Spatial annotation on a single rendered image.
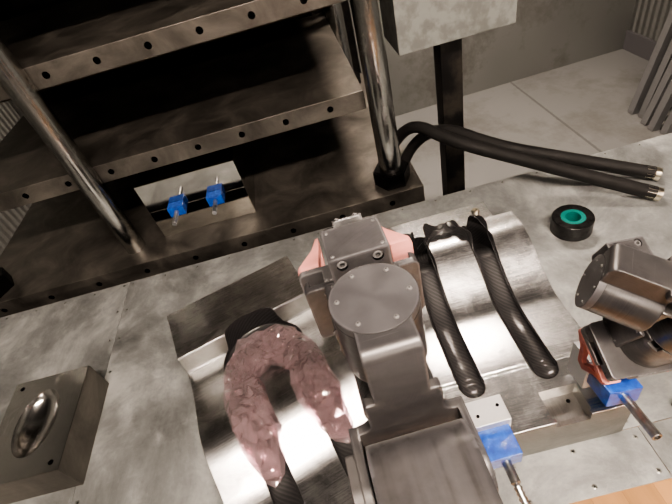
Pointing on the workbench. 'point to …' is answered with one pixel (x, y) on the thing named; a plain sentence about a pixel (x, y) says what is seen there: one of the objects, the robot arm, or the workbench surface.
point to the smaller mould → (50, 433)
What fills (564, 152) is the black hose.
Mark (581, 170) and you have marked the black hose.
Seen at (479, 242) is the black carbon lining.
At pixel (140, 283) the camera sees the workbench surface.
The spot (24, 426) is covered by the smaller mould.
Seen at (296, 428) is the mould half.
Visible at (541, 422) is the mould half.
